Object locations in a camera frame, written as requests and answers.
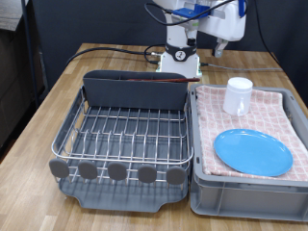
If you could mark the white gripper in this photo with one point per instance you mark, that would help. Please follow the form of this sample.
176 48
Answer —
224 29

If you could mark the blue plate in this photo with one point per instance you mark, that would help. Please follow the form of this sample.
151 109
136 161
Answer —
253 152

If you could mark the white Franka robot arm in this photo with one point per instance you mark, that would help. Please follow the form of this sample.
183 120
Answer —
179 38

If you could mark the white mug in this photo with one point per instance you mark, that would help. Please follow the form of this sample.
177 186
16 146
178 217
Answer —
237 94

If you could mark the pink checked cloth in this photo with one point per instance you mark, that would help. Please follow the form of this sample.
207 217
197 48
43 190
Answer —
218 128

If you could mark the dark grey cutlery holder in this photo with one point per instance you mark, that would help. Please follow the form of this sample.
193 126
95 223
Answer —
134 93

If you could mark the grey plastic crate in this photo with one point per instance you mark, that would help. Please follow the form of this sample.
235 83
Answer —
243 202

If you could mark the grey plastic drain tray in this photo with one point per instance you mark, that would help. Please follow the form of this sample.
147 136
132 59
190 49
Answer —
128 199

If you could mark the dark metal pole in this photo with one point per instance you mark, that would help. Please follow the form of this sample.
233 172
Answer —
29 48

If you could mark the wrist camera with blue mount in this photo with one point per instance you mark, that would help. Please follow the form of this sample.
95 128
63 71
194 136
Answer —
189 12

